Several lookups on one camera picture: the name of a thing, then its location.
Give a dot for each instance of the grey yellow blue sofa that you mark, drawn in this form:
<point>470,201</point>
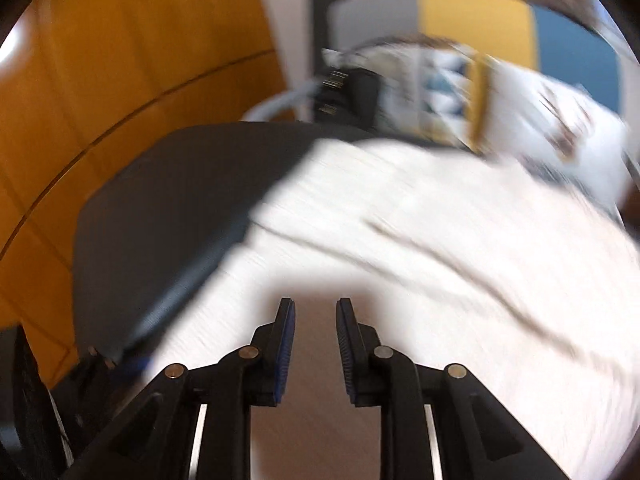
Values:
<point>475,20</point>

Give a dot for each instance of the wooden wardrobe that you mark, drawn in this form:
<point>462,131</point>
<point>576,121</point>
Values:
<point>125,85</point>

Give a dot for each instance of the black handbag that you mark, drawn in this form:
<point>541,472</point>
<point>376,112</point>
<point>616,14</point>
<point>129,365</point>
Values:
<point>357,95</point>

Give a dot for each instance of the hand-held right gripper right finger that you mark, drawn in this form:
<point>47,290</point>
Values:
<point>345,350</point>

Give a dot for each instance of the black padded panel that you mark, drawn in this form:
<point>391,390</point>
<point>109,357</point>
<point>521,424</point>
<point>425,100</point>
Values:
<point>320,25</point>

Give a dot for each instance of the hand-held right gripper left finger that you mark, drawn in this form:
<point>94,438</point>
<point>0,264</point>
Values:
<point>285,350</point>

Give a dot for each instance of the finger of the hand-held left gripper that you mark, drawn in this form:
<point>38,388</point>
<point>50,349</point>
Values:
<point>105,370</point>

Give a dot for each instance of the white knitted sweater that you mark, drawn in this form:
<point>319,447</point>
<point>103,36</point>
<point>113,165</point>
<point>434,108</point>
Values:
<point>400,260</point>

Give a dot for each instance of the white deer print pillow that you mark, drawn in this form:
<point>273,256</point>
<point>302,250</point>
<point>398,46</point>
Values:
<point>525,100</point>

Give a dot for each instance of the triangle pattern pillow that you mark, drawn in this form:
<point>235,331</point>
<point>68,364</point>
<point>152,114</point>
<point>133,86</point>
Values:
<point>425,85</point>

